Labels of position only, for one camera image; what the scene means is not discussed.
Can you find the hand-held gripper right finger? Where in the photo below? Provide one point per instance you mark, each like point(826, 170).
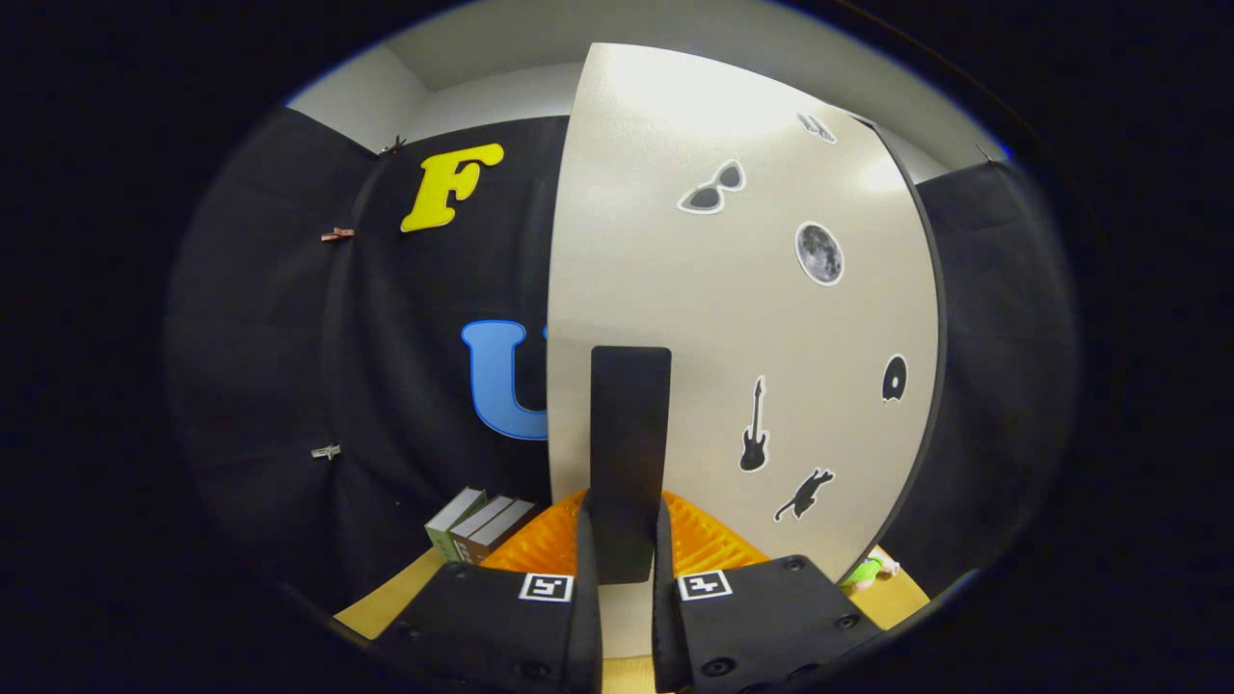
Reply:
point(665, 627)

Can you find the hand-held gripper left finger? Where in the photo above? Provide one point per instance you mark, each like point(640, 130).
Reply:
point(588, 627)

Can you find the green toy with pink ends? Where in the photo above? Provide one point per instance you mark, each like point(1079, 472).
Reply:
point(861, 573)

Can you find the silver clip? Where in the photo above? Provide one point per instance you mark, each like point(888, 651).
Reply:
point(326, 451)

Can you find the black backdrop cloth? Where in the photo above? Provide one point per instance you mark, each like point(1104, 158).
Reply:
point(289, 337)

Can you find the copper clip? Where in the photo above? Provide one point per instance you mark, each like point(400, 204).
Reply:
point(337, 234)

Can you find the black clip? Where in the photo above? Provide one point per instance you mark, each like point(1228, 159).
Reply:
point(393, 146)

